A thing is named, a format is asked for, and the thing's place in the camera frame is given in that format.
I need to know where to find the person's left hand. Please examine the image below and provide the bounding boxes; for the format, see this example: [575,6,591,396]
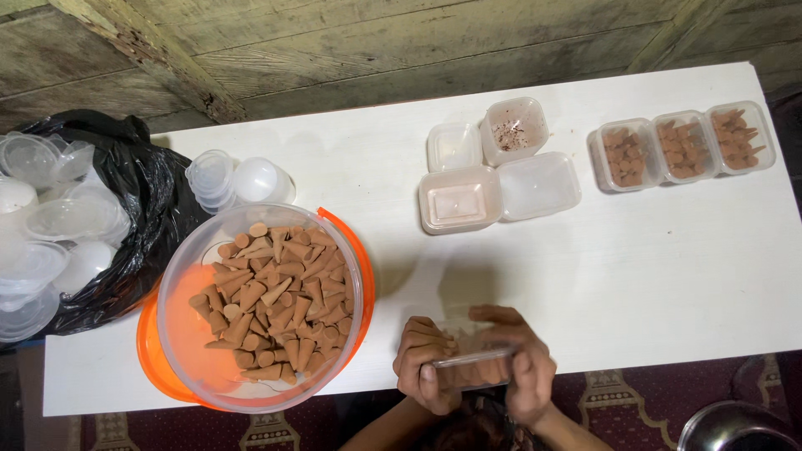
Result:
[393,316,464,416]

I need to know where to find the person's right hand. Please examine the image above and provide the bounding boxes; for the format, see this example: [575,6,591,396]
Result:
[468,305,558,428]

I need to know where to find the small clear square plastic container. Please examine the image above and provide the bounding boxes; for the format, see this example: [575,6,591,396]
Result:
[587,118,664,194]
[429,319,517,392]
[705,100,777,175]
[651,110,721,185]

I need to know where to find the small batch of incense cones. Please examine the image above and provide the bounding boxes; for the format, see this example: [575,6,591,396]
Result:
[603,128,647,188]
[712,109,766,170]
[439,332,511,388]
[656,119,704,179]

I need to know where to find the empty clear square plastic container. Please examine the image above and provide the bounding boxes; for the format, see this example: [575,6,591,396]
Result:
[419,165,504,236]

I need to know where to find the clear square container lid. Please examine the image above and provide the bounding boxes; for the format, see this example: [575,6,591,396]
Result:
[497,152,582,222]
[426,122,483,173]

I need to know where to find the clear square container with crumbs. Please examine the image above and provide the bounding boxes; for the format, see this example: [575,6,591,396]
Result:
[479,96,550,167]

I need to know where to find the large heap of incense cones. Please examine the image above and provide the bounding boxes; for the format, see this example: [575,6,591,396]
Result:
[188,222,355,385]

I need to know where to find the round metal bowl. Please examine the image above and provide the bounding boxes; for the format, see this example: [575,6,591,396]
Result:
[677,401,801,451]

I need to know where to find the white round plastic cup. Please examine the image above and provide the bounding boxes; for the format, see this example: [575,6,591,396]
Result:
[232,157,297,205]

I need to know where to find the large clear round plastic tub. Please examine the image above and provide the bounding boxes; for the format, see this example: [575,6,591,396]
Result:
[157,203,365,414]

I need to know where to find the stack of clear round lids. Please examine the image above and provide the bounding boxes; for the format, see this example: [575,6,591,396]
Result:
[185,149,238,215]

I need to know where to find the orange round tub lid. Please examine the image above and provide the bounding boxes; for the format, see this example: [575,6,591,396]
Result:
[137,207,376,412]

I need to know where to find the black bag of clear containers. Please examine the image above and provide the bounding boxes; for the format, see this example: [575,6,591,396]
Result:
[0,109,211,344]

